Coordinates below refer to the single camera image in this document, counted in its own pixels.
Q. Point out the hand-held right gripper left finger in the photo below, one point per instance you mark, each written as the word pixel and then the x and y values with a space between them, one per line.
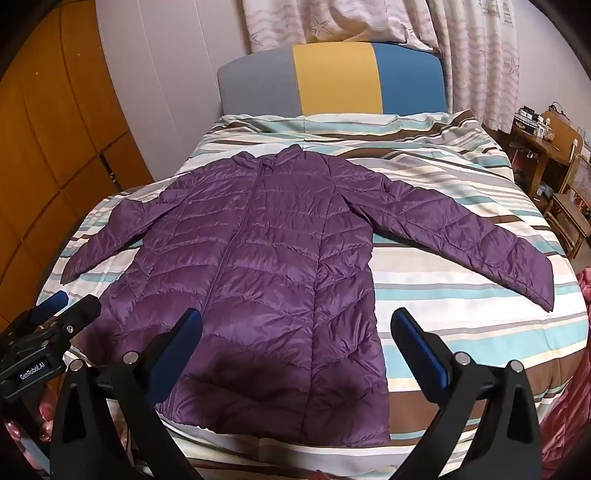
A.
pixel 183 330

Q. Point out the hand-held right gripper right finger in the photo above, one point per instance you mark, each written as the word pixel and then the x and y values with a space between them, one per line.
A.
pixel 421 339

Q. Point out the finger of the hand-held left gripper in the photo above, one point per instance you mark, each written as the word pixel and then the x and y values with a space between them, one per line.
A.
pixel 81 311
pixel 48 305

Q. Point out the purple down jacket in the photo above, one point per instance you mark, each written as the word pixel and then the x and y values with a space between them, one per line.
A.
pixel 277 277

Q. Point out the striped blanket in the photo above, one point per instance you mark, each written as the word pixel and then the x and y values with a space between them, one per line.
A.
pixel 461 332

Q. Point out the pink patterned cloth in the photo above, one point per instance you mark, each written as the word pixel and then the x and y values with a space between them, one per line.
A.
pixel 42 410

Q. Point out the wooden wardrobe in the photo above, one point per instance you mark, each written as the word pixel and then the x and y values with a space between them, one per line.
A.
pixel 46 161

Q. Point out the wooden chair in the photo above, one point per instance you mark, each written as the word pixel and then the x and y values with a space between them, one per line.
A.
pixel 570 207

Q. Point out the black white box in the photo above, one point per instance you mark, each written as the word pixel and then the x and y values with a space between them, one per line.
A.
pixel 526 121

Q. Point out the wooden desk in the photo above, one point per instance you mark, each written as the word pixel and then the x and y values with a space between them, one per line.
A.
pixel 561 134

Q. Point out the grey yellow blue headboard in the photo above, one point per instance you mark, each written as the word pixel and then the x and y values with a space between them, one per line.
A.
pixel 337 78

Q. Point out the patterned curtain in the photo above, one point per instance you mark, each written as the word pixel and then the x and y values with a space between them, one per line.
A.
pixel 475 69

